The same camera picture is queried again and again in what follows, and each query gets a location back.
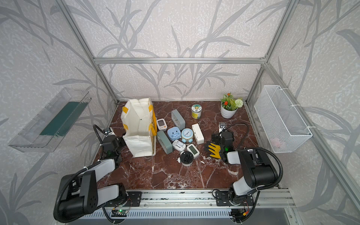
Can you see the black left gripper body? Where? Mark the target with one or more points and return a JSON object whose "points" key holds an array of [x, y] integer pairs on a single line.
{"points": [[120, 143]]}

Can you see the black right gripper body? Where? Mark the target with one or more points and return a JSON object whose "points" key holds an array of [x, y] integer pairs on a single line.
{"points": [[218, 140]]}

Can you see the white rectangular alarm clock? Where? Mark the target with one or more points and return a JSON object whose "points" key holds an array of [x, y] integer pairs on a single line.
{"points": [[198, 134]]}

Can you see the white digital LCD clock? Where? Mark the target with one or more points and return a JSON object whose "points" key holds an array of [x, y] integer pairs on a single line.
{"points": [[193, 150]]}

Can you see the white canvas bag yellow handles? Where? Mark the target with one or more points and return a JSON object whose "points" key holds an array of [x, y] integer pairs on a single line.
{"points": [[139, 121]]}

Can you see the blue round alarm clock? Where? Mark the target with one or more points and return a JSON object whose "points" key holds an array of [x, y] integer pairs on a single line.
{"points": [[187, 135]]}

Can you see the black round clock back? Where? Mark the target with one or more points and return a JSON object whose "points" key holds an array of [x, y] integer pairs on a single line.
{"points": [[186, 158]]}

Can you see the small white button clock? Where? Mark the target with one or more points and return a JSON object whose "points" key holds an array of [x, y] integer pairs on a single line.
{"points": [[179, 145]]}

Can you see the light blue square clock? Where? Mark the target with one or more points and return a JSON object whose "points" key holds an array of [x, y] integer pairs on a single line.
{"points": [[174, 133]]}

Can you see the grey square alarm clock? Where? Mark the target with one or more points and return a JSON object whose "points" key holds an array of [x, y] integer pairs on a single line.
{"points": [[178, 120], [164, 142]]}

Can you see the white timer orange buttons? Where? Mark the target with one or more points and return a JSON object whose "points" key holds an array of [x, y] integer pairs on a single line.
{"points": [[161, 125]]}

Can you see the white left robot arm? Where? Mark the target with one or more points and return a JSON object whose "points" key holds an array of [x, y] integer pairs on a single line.
{"points": [[79, 194]]}

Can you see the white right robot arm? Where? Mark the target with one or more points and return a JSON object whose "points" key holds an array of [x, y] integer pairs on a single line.
{"points": [[261, 168]]}

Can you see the yellow black work glove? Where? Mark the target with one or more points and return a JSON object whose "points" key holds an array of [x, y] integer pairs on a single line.
{"points": [[212, 150]]}

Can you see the white potted artificial plant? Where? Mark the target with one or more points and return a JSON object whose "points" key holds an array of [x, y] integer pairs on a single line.
{"points": [[229, 105]]}

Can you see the green circuit board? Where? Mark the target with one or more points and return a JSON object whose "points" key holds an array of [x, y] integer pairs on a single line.
{"points": [[119, 213]]}

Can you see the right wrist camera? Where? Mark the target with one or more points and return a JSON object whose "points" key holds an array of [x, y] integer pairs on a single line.
{"points": [[222, 126]]}

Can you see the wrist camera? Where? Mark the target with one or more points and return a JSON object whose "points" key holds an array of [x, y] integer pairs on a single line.
{"points": [[222, 126], [109, 132]]}

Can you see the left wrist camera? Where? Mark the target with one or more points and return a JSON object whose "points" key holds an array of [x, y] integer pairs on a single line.
{"points": [[109, 132]]}

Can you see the white wire mesh basket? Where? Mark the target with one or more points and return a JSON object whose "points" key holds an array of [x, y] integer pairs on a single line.
{"points": [[284, 127]]}

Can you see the clear plastic wall tray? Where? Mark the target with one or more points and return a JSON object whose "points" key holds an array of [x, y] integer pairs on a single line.
{"points": [[48, 128]]}

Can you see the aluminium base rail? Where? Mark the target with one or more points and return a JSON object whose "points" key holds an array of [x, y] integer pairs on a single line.
{"points": [[191, 203]]}

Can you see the aluminium cage frame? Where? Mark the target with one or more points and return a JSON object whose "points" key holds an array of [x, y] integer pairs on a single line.
{"points": [[347, 182]]}

